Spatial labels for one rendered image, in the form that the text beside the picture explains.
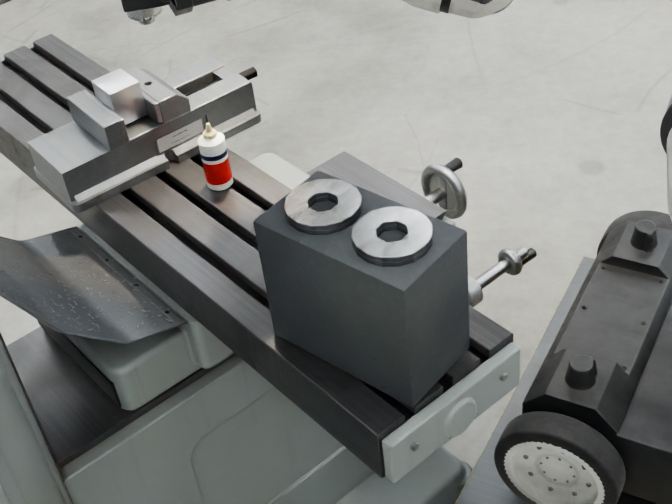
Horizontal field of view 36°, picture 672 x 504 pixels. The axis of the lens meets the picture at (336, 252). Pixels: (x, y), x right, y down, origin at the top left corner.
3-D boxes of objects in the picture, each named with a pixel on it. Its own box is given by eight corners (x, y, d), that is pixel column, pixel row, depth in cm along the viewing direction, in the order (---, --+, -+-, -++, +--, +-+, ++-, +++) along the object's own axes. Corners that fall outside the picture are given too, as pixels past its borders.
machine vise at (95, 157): (215, 88, 180) (203, 31, 173) (264, 120, 171) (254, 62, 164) (33, 174, 165) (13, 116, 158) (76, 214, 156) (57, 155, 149)
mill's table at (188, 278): (58, 64, 209) (47, 29, 204) (527, 384, 132) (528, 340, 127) (-47, 112, 199) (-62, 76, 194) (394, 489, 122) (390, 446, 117)
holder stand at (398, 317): (333, 281, 139) (317, 159, 126) (471, 347, 127) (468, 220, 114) (273, 334, 132) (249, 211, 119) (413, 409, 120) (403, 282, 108)
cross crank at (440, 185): (439, 193, 210) (437, 145, 203) (482, 217, 203) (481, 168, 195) (381, 229, 203) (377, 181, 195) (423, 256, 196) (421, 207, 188)
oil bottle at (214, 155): (223, 172, 161) (210, 112, 154) (238, 182, 158) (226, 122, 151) (202, 184, 159) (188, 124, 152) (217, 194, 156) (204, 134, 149)
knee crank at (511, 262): (521, 249, 208) (522, 226, 204) (545, 263, 204) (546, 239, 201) (444, 304, 198) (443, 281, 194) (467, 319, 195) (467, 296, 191)
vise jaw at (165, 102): (151, 82, 170) (146, 61, 167) (191, 110, 162) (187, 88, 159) (120, 96, 167) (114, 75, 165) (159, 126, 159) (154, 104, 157)
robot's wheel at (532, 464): (622, 514, 165) (632, 433, 153) (612, 539, 162) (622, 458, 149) (503, 474, 174) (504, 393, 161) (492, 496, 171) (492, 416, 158)
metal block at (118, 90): (129, 100, 165) (120, 67, 161) (147, 114, 161) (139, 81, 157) (100, 113, 163) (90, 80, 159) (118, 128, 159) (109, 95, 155)
